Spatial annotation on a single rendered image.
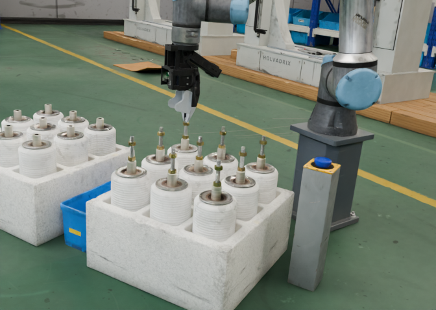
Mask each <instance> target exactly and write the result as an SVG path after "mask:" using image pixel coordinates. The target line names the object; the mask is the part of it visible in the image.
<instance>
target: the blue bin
mask: <svg viewBox="0 0 436 310"><path fill-rule="evenodd" d="M108 191H111V181H109V182H107V183H104V184H102V185H99V186H97V187H94V188H93V189H90V190H88V191H86V192H83V193H81V194H79V195H77V196H75V197H72V198H70V199H67V200H65V201H63V202H61V203H60V209H61V210H62V216H63V224H64V239H65V244H66V245H68V246H71V247H73V248H76V249H77V250H80V251H82V252H85V253H87V251H86V202H87V201H89V200H91V199H93V198H97V197H98V196H100V195H102V194H104V193H106V192H108Z"/></svg>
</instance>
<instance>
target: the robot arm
mask: <svg viewBox="0 0 436 310"><path fill-rule="evenodd" d="M254 1H255V0H173V19H172V30H171V41H172V44H165V58H164V66H162V70H161V85H164V84H167V85H168V88H169V89H171V90H176V95H175V97H173V98H172V99H170V100H169V101H168V106H169V107H170V108H174V109H175V110H176V111H178V112H182V118H183V121H184V119H185V117H186V122H189V120H190V119H191V116H192V115H193V113H194V111H195V108H196V106H197V103H198V101H199V95H200V73H199V69H198V67H199V68H201V69H202V70H204V71H205V73H206V74H207V75H208V76H211V77H217V78H218V77H219V75H220V74H221V72H222V70H221V69H219V66H217V65H216V64H214V63H211V62H209V61H208V60H207V59H205V58H204V57H202V56H201V55H199V54H198V53H196V52H195V51H197V50H199V44H198V43H200V28H201V21H205V22H212V23H230V24H233V25H236V24H245V23H246V22H247V19H248V11H249V5H250V4H251V3H253V2H254ZM373 19H374V0H340V6H339V52H338V54H337V55H334V54H327V55H325V56H324V57H323V60H322V64H321V75H320V81H319V90H318V95H317V103H316V105H315V107H314V109H313V111H312V113H311V116H310V118H309V119H308V128H309V129H310V130H312V131H314V132H317V133H320V134H324V135H329V136H341V137H346V136H354V135H356V134H357V128H358V125H357V118H356V111H359V110H365V109H367V108H369V107H371V106H372V105H373V104H374V103H375V102H376V101H377V100H378V99H379V97H380V95H381V93H382V81H381V79H380V76H379V75H378V74H377V68H378V58H377V57H376V56H375V55H374V54H373V52H372V34H373ZM163 71H168V72H166V76H167V78H165V79H164V80H163ZM189 89H190V91H189Z"/></svg>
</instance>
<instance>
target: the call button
mask: <svg viewBox="0 0 436 310"><path fill-rule="evenodd" d="M314 162H315V165H316V166H318V167H324V168H326V167H329V166H330V165H331V164H332V161H331V159H329V158H325V157H316V158H315V159H314Z"/></svg>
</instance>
